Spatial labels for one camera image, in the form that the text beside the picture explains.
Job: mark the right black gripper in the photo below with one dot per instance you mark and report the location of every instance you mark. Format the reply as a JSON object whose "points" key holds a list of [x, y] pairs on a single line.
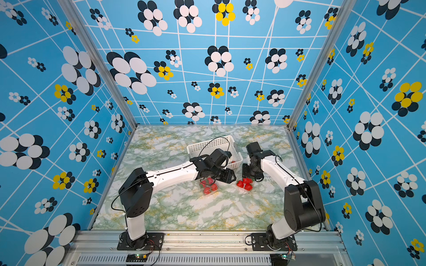
{"points": [[244, 172]]}

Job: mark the strawberry clamshell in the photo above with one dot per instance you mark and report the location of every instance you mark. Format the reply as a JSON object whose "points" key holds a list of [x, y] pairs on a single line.
{"points": [[247, 181], [248, 187]]}

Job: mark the circuit board right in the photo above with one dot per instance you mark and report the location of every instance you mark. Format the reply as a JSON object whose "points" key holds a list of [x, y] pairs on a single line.
{"points": [[281, 259]]}

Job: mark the green circuit board left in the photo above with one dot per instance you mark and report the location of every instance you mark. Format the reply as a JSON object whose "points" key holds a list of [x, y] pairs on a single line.
{"points": [[137, 258]]}

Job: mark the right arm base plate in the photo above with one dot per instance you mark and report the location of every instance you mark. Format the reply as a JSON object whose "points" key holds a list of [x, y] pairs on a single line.
{"points": [[267, 242]]}

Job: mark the aluminium corner post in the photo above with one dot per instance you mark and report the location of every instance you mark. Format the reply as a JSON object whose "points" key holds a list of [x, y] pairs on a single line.
{"points": [[343, 15], [88, 42]]}

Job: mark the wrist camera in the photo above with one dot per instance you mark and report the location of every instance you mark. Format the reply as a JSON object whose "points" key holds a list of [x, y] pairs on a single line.
{"points": [[253, 148], [220, 157]]}

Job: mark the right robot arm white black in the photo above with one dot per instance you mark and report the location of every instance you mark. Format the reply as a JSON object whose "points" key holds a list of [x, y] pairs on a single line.
{"points": [[303, 205]]}

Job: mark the clear plastic clamshell container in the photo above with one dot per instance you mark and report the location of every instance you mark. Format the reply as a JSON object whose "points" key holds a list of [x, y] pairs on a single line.
{"points": [[210, 181]]}

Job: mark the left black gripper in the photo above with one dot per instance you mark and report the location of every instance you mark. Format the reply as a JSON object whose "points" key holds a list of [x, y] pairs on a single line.
{"points": [[229, 176]]}

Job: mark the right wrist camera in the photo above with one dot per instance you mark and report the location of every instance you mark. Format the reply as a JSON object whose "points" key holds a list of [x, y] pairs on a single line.
{"points": [[253, 148]]}

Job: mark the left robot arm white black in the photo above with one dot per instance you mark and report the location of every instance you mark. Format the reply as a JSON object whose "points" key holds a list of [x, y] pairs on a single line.
{"points": [[137, 191]]}

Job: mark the right aluminium corner post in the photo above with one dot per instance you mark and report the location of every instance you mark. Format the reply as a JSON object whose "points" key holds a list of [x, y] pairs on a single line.
{"points": [[343, 15]]}

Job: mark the left aluminium corner post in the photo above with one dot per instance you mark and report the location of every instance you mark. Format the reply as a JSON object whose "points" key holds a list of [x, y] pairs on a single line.
{"points": [[88, 42]]}

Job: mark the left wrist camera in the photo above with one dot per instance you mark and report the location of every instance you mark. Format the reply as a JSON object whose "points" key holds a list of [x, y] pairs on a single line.
{"points": [[220, 157]]}

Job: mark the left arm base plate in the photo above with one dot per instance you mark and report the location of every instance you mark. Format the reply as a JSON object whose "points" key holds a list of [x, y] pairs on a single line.
{"points": [[149, 241]]}

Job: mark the aluminium front frame rail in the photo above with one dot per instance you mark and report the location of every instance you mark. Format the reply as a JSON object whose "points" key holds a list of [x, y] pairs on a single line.
{"points": [[206, 248]]}

